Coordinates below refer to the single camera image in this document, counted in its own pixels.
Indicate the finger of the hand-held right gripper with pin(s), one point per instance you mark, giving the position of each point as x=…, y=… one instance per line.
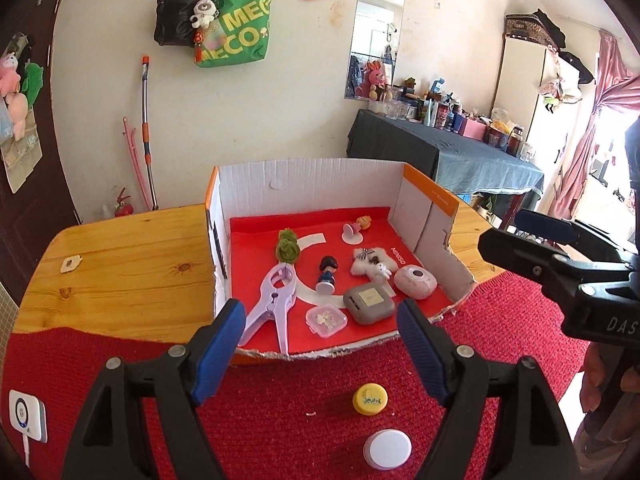
x=545, y=225
x=520, y=257

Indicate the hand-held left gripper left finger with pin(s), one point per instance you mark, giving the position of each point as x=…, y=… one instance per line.
x=215, y=355

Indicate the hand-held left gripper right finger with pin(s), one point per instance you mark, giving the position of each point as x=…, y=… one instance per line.
x=425, y=355

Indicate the yellow bottle cap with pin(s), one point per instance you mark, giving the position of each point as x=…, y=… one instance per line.
x=368, y=399

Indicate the grey earbud case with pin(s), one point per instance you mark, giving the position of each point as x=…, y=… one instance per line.
x=369, y=304

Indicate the small clear plastic box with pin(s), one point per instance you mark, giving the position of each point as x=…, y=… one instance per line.
x=327, y=321

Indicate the black-haired blue figurine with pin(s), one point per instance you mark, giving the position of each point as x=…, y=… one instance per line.
x=327, y=272

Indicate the pink orange-haired figurine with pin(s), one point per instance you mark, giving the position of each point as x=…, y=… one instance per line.
x=352, y=232

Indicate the orange cardboard box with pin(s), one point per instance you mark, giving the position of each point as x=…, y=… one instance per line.
x=310, y=180

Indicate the person's right forearm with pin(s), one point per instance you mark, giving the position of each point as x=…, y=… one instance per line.
x=600, y=460

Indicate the person's right hand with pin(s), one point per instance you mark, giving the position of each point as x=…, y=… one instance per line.
x=595, y=380

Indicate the pink round case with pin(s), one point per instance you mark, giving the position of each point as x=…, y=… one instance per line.
x=415, y=282

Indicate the red woven mat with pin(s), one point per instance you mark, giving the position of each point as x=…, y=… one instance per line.
x=280, y=410

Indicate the white plastic clamp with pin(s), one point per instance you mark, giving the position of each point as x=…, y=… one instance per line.
x=277, y=290

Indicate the white round cap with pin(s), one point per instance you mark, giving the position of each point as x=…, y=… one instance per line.
x=388, y=450

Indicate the blue cloth covered side table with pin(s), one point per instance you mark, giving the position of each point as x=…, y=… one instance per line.
x=450, y=160

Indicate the pink storage box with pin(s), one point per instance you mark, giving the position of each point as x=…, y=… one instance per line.
x=474, y=130

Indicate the green felt cabbage toy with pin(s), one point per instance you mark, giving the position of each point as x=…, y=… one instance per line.
x=287, y=246

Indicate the white wardrobe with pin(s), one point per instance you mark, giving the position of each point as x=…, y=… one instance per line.
x=520, y=90

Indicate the pink curtain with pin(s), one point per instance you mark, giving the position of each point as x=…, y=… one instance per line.
x=605, y=85

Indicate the cluster of bottles and cups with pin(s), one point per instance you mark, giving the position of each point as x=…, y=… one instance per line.
x=440, y=112

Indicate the black clothes pile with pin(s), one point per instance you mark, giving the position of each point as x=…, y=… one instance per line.
x=575, y=65

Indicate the red fire extinguisher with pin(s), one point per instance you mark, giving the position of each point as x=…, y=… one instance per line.
x=123, y=205

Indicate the white smart device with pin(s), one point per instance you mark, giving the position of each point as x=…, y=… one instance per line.
x=25, y=412

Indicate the patterned suitcase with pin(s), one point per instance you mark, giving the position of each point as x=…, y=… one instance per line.
x=522, y=27

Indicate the pink clothes hanger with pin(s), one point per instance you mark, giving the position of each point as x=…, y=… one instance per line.
x=136, y=165

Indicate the pink rabbit plush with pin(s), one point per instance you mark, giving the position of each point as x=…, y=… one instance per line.
x=376, y=77

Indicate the orange tassel charm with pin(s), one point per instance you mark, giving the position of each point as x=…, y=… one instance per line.
x=200, y=45

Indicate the green plush toy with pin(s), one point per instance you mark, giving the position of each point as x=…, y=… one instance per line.
x=34, y=85

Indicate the green tote bag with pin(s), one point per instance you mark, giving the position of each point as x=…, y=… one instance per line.
x=240, y=25

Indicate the black backpack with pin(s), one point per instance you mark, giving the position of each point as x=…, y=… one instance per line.
x=172, y=15

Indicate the pink plush toy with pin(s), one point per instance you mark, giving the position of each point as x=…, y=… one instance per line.
x=10, y=75

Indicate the wall mirror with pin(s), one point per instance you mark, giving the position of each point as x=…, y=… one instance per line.
x=380, y=10

